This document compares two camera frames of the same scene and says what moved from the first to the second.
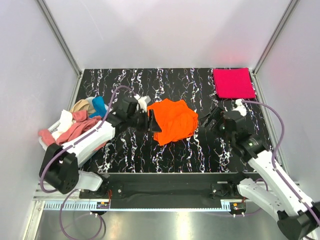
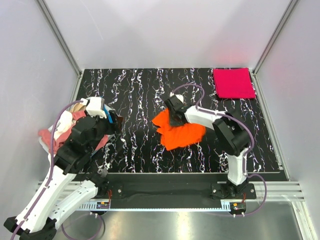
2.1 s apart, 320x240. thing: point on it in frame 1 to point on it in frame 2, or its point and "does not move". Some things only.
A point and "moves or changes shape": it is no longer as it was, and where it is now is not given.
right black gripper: x=217 y=119 to x=173 y=115
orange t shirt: x=176 y=120 moves or changes shape
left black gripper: x=149 y=121 to x=114 y=122
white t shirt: x=65 y=123 does not move
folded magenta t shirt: x=234 y=83 does not move
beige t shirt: x=82 y=104 does not move
